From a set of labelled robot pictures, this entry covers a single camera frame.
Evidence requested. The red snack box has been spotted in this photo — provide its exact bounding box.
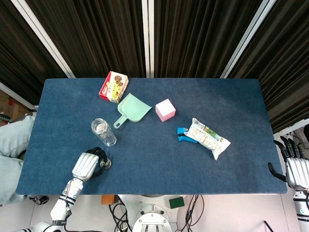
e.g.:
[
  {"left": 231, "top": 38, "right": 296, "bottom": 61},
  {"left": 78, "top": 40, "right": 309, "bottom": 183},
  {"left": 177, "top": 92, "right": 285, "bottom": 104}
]
[{"left": 98, "top": 71, "right": 129, "bottom": 104}]

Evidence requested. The blue felt table mat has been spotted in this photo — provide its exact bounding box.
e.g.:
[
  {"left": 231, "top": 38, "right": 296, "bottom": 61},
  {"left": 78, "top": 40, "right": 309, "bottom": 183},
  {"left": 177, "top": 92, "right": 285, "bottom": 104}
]
[{"left": 15, "top": 77, "right": 288, "bottom": 196}]

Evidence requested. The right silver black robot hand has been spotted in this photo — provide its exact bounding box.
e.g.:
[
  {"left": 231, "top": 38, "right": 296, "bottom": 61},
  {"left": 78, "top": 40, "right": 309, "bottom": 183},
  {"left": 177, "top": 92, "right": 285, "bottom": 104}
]
[{"left": 267, "top": 136, "right": 309, "bottom": 191}]

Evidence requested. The clear plastic bottle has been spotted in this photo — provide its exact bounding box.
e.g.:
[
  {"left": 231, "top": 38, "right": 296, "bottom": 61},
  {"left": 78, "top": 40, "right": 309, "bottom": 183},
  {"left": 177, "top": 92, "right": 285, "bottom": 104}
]
[{"left": 90, "top": 117, "right": 117, "bottom": 147}]

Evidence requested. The pink white cube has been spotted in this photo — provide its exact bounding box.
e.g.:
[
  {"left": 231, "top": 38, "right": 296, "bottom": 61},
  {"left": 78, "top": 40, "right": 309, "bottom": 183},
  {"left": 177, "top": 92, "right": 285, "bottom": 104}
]
[{"left": 154, "top": 98, "right": 176, "bottom": 123}]

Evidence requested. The orange block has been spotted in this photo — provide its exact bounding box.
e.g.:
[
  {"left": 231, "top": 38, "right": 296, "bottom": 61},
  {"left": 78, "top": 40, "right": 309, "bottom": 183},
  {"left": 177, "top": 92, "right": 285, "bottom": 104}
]
[{"left": 101, "top": 194, "right": 117, "bottom": 205}]

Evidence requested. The brown cardboard box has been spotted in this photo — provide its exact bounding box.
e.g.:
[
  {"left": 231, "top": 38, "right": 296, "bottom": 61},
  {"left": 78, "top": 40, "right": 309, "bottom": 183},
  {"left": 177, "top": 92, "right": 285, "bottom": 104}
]
[{"left": 0, "top": 89, "right": 31, "bottom": 127}]

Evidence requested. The dark brown curtain panel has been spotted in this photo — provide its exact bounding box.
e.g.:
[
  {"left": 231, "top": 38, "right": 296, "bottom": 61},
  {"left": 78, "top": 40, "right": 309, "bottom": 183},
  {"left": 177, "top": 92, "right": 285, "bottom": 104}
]
[
  {"left": 25, "top": 0, "right": 146, "bottom": 78},
  {"left": 228, "top": 0, "right": 309, "bottom": 133},
  {"left": 153, "top": 0, "right": 264, "bottom": 78},
  {"left": 0, "top": 0, "right": 69, "bottom": 104}
]

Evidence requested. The mint green plastic scoop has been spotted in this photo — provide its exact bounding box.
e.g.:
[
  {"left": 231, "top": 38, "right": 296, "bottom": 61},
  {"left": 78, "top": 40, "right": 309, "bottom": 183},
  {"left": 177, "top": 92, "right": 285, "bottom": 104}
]
[{"left": 113, "top": 92, "right": 153, "bottom": 130}]

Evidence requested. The dark green block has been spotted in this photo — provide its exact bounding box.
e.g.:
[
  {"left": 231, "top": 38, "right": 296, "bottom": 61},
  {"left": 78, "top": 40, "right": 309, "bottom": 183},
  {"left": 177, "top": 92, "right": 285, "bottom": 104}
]
[{"left": 169, "top": 196, "right": 185, "bottom": 209}]

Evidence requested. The blue snack packet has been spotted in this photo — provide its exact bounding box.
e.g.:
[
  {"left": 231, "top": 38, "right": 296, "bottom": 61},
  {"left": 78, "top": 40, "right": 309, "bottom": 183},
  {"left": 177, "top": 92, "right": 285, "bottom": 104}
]
[{"left": 176, "top": 127, "right": 198, "bottom": 144}]

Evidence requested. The white robot torso base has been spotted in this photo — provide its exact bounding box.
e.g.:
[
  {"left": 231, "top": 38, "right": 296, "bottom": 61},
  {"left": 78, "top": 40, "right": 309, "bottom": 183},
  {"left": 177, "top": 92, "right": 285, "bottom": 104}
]
[{"left": 118, "top": 194, "right": 186, "bottom": 232}]

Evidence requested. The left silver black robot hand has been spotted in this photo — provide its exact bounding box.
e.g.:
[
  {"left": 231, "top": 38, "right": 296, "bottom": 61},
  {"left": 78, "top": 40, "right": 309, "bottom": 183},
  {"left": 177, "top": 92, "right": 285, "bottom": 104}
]
[{"left": 71, "top": 146, "right": 110, "bottom": 182}]

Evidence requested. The black caster wheel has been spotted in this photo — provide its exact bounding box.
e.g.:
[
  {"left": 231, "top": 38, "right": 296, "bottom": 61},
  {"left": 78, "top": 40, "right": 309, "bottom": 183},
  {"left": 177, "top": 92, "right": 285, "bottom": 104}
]
[{"left": 28, "top": 195, "right": 50, "bottom": 206}]

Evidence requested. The black cable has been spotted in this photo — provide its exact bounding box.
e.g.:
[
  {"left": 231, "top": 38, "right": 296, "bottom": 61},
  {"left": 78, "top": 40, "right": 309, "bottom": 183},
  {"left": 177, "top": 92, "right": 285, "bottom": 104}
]
[
  {"left": 262, "top": 217, "right": 299, "bottom": 232},
  {"left": 184, "top": 194, "right": 206, "bottom": 229},
  {"left": 109, "top": 195, "right": 133, "bottom": 232}
]

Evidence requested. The white snack bag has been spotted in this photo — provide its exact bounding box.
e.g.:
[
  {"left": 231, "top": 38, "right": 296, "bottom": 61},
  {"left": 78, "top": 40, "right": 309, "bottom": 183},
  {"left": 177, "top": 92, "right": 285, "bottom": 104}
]
[{"left": 186, "top": 117, "right": 232, "bottom": 161}]

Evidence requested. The white vertical frame post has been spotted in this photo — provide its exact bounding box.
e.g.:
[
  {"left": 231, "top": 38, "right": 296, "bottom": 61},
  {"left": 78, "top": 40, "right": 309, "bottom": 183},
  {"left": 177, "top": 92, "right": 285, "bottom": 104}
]
[{"left": 141, "top": 0, "right": 155, "bottom": 78}]

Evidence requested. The white slanted frame post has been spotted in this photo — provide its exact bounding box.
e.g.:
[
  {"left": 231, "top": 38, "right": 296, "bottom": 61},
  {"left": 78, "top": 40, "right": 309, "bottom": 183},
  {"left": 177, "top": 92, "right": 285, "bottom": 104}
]
[
  {"left": 11, "top": 0, "right": 76, "bottom": 78},
  {"left": 220, "top": 0, "right": 277, "bottom": 79}
]

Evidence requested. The person's leg in jeans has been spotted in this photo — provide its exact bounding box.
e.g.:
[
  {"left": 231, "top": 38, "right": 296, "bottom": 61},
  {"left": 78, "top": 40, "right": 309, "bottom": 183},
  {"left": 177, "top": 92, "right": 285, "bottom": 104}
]
[
  {"left": 0, "top": 115, "right": 36, "bottom": 158},
  {"left": 0, "top": 154, "right": 27, "bottom": 205}
]

